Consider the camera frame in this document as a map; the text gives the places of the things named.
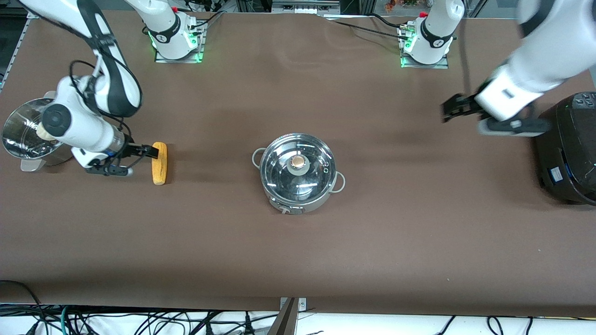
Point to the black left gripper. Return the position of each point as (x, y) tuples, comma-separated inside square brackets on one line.
[(467, 105)]

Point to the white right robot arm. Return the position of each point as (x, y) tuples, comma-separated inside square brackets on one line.
[(84, 130)]

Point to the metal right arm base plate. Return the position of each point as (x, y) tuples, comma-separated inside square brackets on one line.
[(179, 60)]

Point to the black rice cooker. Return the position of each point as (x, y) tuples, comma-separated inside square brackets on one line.
[(568, 153)]

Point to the grey metal frame box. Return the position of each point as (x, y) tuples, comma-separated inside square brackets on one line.
[(302, 7)]

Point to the aluminium frame profile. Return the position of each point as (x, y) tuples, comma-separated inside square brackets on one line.
[(21, 37)]

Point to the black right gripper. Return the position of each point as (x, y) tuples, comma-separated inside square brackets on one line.
[(132, 150)]

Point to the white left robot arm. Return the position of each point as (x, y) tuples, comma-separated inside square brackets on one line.
[(549, 46)]

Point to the yellow corn cob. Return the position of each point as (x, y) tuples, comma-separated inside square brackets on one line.
[(159, 172)]

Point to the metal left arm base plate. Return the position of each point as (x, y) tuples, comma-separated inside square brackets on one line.
[(437, 66)]

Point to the glass pot lid with knob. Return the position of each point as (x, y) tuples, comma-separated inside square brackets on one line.
[(279, 177)]

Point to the white steamed bun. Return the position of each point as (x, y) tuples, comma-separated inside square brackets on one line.
[(43, 135)]

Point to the brown table mat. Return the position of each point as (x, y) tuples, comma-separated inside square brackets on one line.
[(298, 260)]

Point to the silver mount bracket plate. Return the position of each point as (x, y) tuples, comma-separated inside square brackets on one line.
[(302, 304)]

